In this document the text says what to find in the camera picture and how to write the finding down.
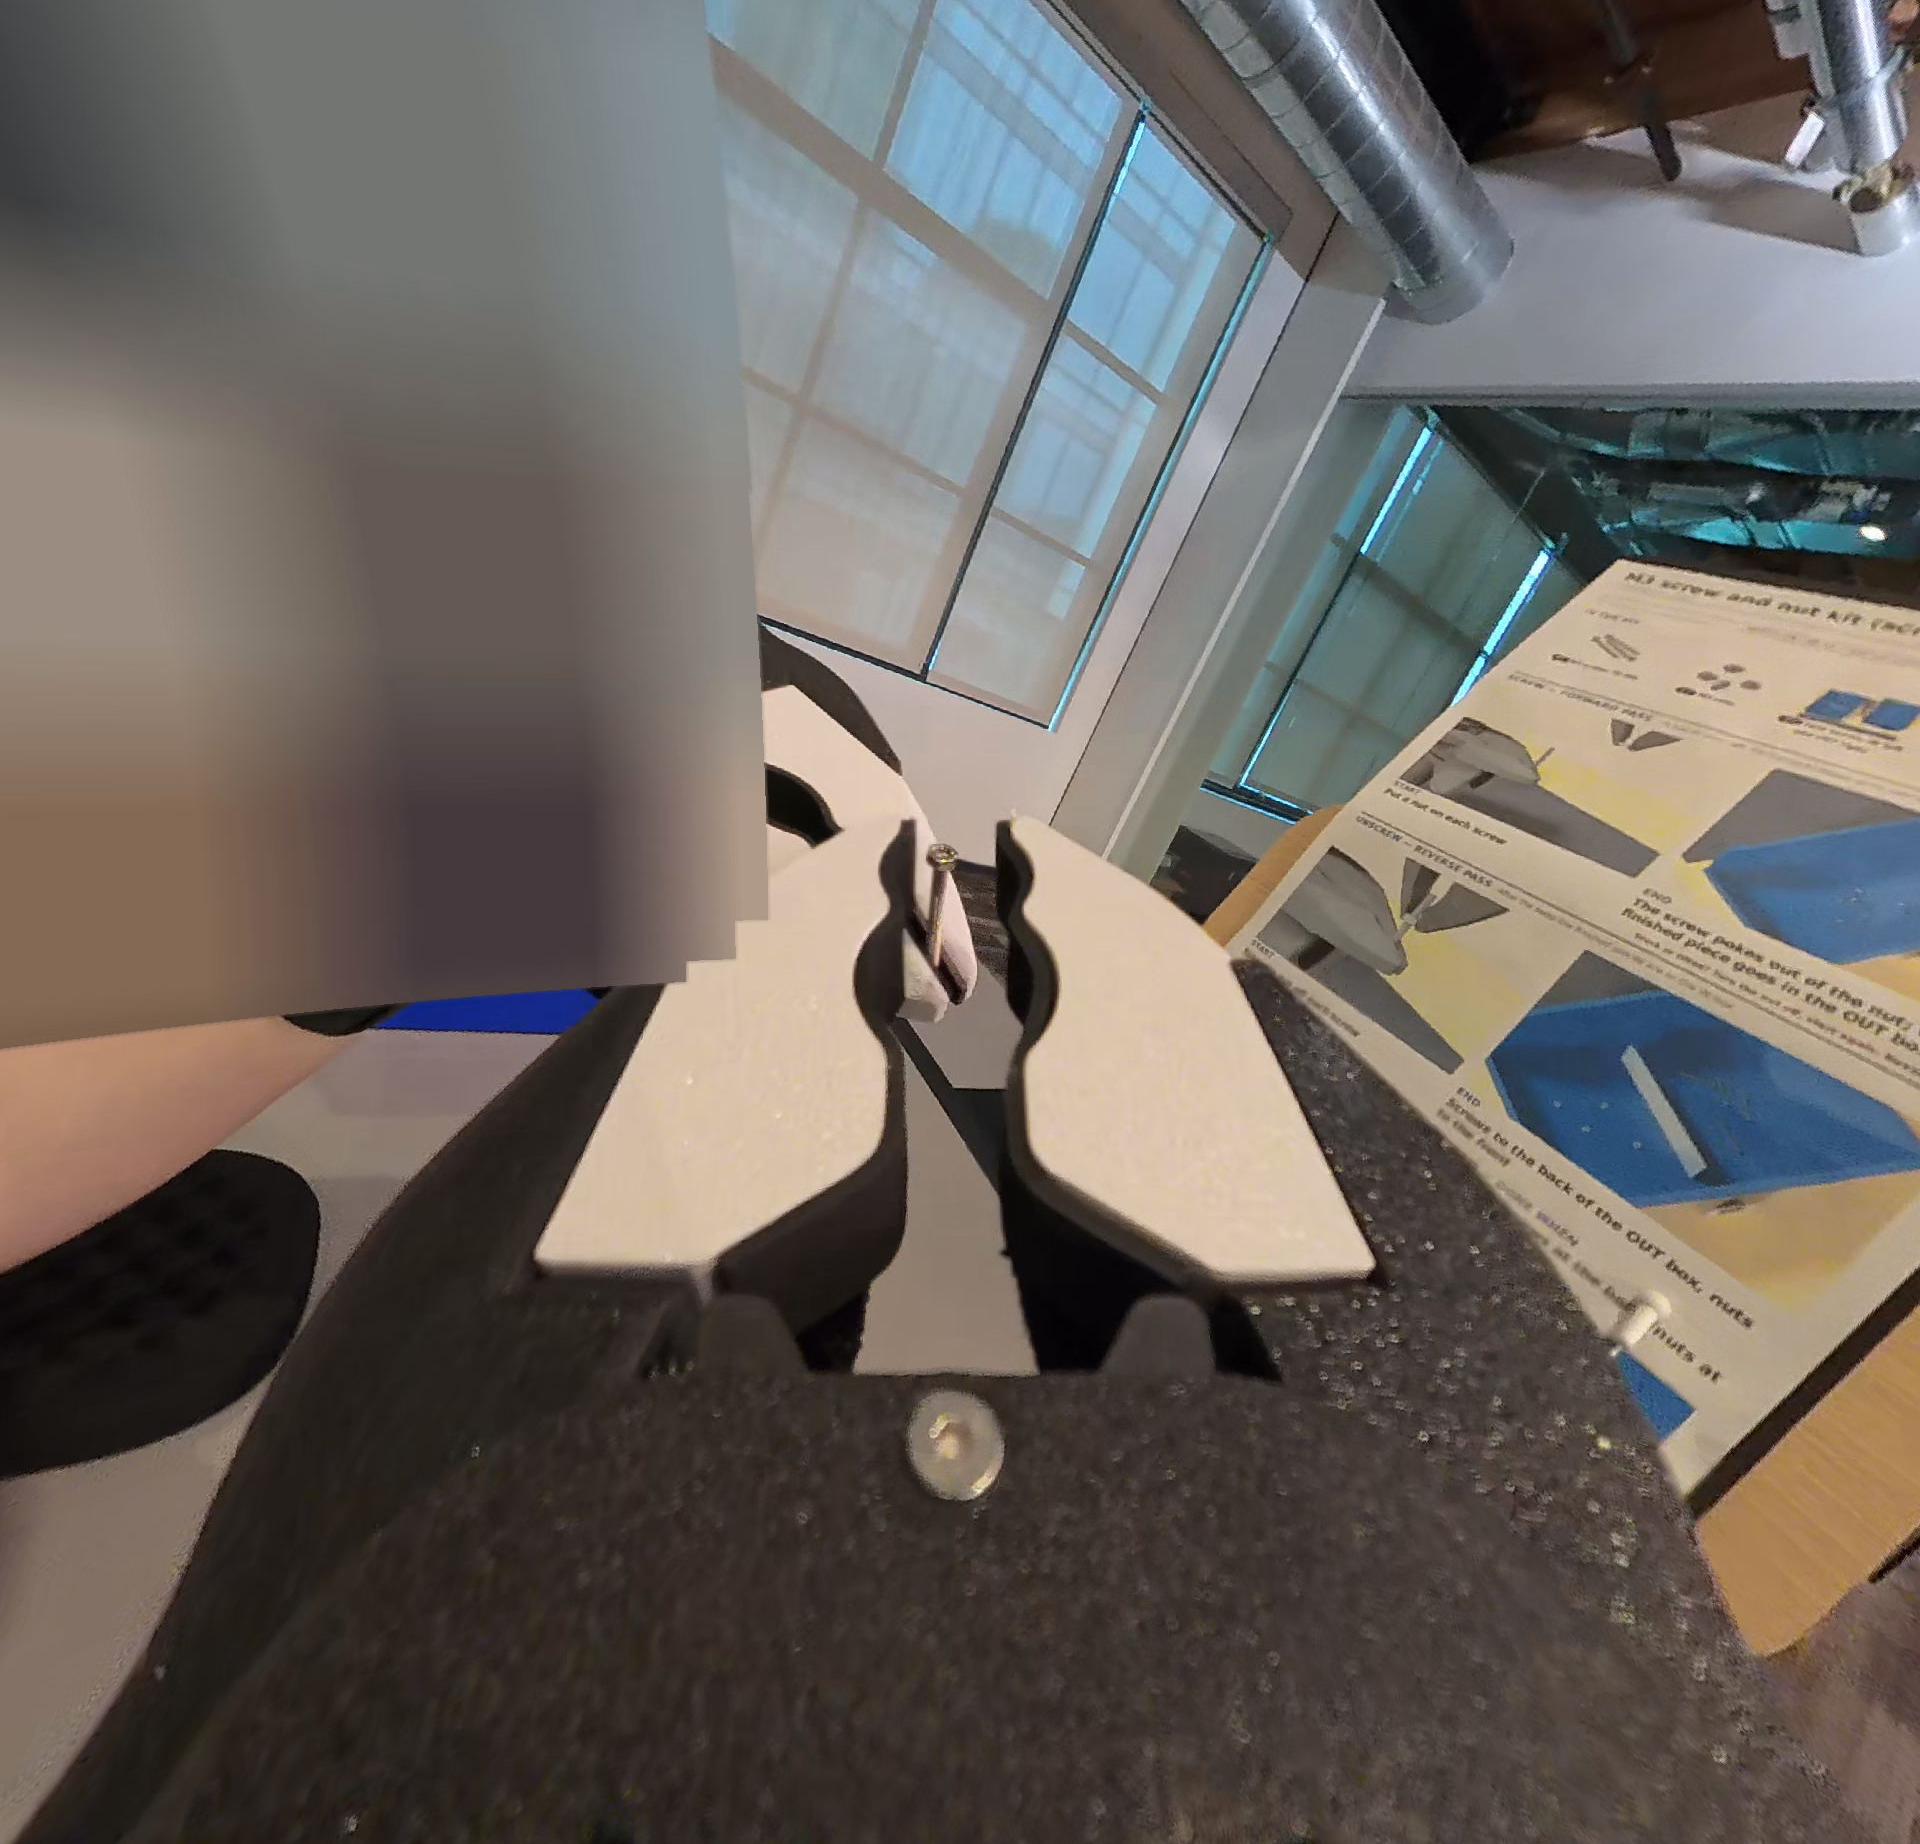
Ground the large paned window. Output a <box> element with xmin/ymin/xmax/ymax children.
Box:
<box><xmin>697</xmin><ymin>0</ymin><xmax>1278</xmax><ymax>724</ymax></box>

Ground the silver ventilation duct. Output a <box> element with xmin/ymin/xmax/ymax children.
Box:
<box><xmin>1747</xmin><ymin>0</ymin><xmax>1920</xmax><ymax>256</ymax></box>
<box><xmin>1170</xmin><ymin>0</ymin><xmax>1518</xmax><ymax>324</ymax></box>

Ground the person's left forearm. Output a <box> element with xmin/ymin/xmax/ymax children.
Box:
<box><xmin>0</xmin><ymin>1014</ymin><xmax>353</xmax><ymax>1267</ymax></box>

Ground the glass wall panel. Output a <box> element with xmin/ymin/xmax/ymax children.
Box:
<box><xmin>1207</xmin><ymin>405</ymin><xmax>1594</xmax><ymax>826</ymax></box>

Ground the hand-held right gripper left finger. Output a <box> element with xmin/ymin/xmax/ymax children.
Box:
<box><xmin>531</xmin><ymin>820</ymin><xmax>920</xmax><ymax>1337</ymax></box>

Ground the blue plastic bin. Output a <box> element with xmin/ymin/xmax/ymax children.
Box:
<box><xmin>376</xmin><ymin>985</ymin><xmax>605</xmax><ymax>1036</ymax></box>

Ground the black wrist rest pad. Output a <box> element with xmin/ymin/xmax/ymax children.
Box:
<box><xmin>0</xmin><ymin>1148</ymin><xmax>323</xmax><ymax>1479</ymax></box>

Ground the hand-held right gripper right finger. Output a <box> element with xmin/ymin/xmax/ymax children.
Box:
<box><xmin>994</xmin><ymin>814</ymin><xmax>1380</xmax><ymax>1347</ymax></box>

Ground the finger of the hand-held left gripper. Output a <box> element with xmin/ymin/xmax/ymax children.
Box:
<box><xmin>897</xmin><ymin>915</ymin><xmax>980</xmax><ymax>1030</ymax></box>
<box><xmin>762</xmin><ymin>684</ymin><xmax>923</xmax><ymax>843</ymax></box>

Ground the printed instruction sheet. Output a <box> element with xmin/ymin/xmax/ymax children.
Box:
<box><xmin>1231</xmin><ymin>561</ymin><xmax>1920</xmax><ymax>1516</ymax></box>

